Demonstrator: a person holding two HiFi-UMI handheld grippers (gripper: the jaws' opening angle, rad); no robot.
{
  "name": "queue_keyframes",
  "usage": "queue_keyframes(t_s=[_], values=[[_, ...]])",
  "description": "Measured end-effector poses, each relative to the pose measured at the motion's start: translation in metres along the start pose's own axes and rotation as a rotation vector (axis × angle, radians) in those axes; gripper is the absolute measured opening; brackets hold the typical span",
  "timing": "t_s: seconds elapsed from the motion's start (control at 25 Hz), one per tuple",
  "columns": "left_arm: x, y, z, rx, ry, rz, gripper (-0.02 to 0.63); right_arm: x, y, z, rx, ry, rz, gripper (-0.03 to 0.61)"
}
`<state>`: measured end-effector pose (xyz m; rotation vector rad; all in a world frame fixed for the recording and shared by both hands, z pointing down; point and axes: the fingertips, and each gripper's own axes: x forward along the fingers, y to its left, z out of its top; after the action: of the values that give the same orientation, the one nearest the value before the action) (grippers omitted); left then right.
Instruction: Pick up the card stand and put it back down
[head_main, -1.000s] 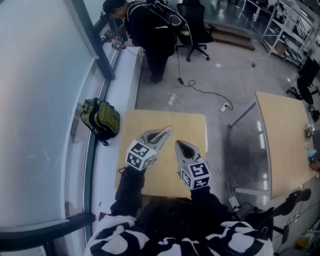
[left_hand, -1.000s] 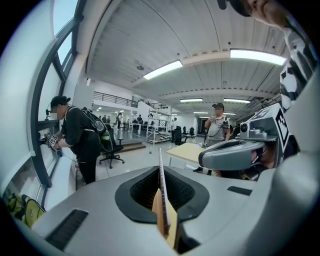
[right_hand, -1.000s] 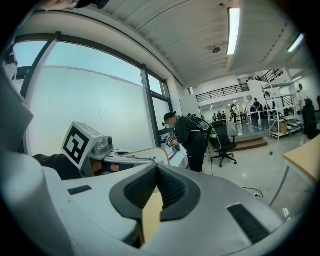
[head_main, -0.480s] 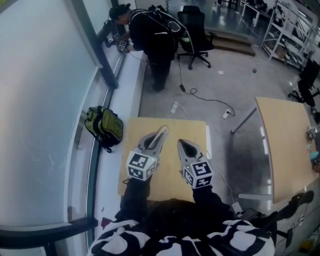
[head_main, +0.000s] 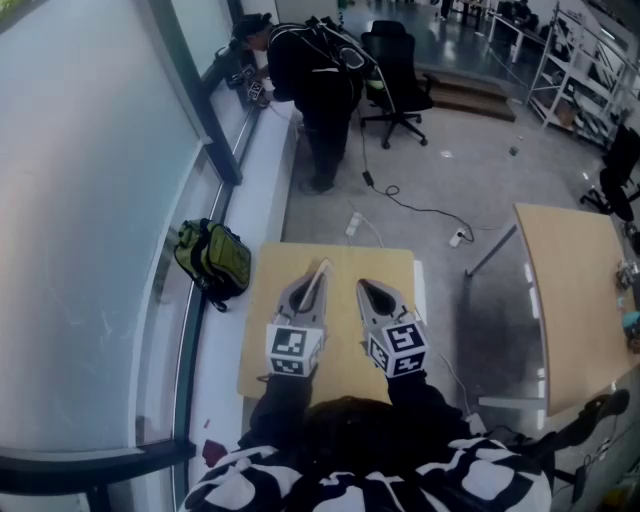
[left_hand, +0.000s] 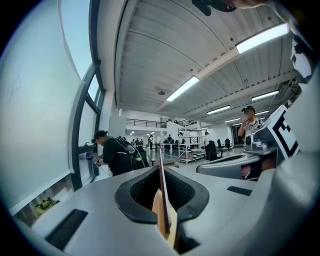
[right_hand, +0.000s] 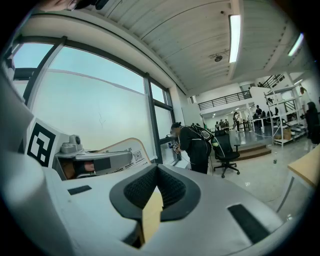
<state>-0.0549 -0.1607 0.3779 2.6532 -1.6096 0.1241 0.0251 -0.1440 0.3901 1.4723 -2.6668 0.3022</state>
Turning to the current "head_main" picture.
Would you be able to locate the teal object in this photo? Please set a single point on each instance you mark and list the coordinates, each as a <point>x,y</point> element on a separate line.
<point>632,320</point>

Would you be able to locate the wooden table with grey frame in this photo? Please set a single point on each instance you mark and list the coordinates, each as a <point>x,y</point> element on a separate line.
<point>575,280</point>

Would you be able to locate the green backpack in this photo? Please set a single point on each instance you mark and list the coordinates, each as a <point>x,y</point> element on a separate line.
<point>220,255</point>

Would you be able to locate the person's right forearm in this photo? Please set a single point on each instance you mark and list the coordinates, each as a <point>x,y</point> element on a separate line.
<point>415,400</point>

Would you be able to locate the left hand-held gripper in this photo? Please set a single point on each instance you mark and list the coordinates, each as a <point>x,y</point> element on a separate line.
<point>290,345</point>

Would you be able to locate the person's black white patterned top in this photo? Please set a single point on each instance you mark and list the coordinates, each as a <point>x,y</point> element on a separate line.
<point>240,480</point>

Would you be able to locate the person's left forearm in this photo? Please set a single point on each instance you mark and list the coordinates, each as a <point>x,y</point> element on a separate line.
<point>280,405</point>

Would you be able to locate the dark window frame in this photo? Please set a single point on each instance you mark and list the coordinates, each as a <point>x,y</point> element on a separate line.
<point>189,75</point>

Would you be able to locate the white shelving rack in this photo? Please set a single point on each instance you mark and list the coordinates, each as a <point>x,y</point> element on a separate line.
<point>575,90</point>

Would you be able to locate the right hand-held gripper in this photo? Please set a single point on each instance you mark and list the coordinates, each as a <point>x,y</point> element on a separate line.
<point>400,345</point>

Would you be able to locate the wooden step platform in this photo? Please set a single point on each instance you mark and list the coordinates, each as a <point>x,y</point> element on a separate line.
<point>470,100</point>

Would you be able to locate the black equipment bag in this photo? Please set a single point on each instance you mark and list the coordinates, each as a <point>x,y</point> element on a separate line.
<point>590,415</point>

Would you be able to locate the white power strip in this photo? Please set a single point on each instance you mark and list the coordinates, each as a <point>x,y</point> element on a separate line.
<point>457,237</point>
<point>354,224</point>

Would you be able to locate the thin cardboard sheet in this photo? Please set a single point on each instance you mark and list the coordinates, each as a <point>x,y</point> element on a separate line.
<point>316,282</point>

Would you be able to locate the large red scrap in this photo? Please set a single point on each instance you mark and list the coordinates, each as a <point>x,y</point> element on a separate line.
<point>212,451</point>

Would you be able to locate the black power adapter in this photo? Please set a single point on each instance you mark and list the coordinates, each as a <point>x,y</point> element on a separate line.
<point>369,178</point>

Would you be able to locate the white power adapter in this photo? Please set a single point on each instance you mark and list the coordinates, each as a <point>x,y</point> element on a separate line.
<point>475,422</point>

